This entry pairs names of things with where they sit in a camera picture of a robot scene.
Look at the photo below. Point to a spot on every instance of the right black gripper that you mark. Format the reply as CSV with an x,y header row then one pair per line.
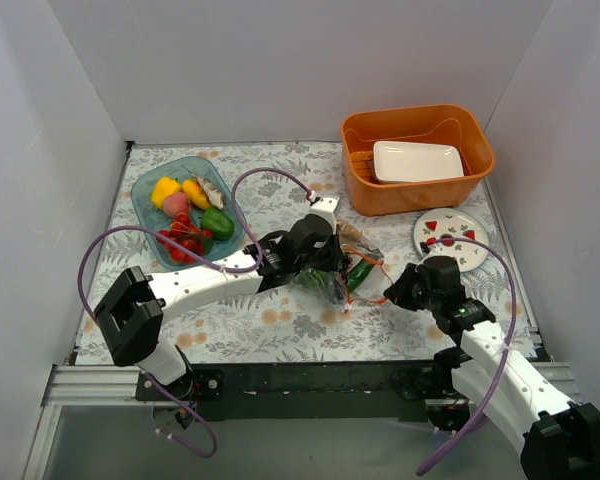
x,y
402,291

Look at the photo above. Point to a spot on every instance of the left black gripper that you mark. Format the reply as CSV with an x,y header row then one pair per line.
x,y
331,255

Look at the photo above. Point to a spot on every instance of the green fake lettuce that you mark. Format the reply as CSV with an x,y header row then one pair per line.
x,y
312,279

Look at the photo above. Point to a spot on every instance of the dark fake blueberries bunch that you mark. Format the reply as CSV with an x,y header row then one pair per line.
x,y
336,291

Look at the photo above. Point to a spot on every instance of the green fake cucumber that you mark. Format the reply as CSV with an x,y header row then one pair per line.
x,y
358,274

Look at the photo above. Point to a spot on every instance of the clear zip top bag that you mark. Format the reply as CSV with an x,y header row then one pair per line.
x,y
371,291

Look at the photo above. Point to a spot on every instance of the brown fake nuts cluster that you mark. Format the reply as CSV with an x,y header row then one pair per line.
x,y
347,231

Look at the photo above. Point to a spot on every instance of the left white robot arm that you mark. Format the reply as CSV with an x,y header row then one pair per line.
x,y
131,313

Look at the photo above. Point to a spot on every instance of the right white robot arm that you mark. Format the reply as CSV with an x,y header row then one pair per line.
x,y
554,436

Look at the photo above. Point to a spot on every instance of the green fake bell pepper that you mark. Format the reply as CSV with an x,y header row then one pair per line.
x,y
219,224

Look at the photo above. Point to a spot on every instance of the grey fake oyster shell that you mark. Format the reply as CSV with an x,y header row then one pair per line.
x,y
215,195

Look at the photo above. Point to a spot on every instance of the red fake cherries bunch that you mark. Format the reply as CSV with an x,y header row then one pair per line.
x,y
185,233

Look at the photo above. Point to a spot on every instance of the yellow orange fake fruit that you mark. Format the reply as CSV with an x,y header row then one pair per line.
x,y
196,194

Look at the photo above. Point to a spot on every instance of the pink fake peach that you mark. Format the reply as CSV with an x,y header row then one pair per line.
x,y
175,204

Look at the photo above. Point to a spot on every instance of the yellow fake pepper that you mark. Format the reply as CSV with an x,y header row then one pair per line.
x,y
164,188

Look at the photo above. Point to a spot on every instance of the floral patterned table mat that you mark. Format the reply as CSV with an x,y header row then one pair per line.
x,y
269,188

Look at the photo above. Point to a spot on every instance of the round strawberry pattern plate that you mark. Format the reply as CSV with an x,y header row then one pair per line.
x,y
450,232

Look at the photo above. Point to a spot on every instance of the white rectangular plate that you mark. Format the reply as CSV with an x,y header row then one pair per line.
x,y
410,162

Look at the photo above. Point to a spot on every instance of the orange plastic basket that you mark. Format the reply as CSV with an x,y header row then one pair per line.
x,y
444,124

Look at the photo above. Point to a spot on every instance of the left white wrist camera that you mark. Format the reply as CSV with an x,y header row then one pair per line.
x,y
327,209

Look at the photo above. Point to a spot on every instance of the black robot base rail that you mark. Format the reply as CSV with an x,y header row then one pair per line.
x,y
405,390

